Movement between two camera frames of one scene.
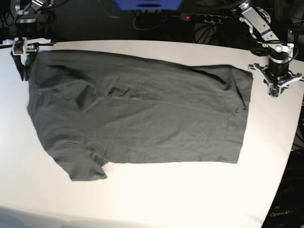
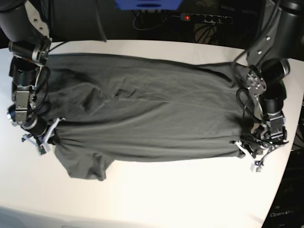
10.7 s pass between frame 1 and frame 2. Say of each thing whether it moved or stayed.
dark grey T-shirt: moved
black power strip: stayed
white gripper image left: moved
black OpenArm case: stayed
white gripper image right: moved
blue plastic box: stayed
